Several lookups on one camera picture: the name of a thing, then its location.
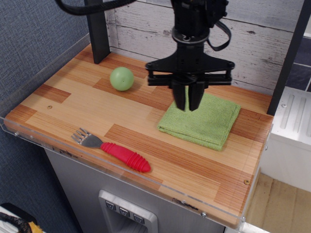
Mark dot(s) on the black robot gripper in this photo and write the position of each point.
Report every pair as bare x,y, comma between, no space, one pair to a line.
189,65

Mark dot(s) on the green cloth napkin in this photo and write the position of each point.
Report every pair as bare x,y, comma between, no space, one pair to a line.
208,126

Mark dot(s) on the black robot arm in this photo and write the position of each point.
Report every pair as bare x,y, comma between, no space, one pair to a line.
195,17

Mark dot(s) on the light green ball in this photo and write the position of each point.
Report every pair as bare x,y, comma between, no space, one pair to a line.
121,78

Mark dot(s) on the white ribbed appliance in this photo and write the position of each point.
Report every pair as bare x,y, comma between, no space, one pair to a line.
287,155

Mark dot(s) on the grey cabinet with dispenser panel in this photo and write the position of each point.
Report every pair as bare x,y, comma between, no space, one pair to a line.
104,201

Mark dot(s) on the yellow and black object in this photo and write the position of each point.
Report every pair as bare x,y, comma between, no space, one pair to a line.
16,220

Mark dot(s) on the left dark metal post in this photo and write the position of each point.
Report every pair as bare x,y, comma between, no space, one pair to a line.
98,36

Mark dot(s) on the dark metal post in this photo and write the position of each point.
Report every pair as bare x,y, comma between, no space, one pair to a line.
290,56
98,36

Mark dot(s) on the red handled metal fork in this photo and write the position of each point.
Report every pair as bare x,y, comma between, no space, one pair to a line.
129,157

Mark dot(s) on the right dark metal post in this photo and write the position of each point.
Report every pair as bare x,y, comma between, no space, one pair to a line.
290,56

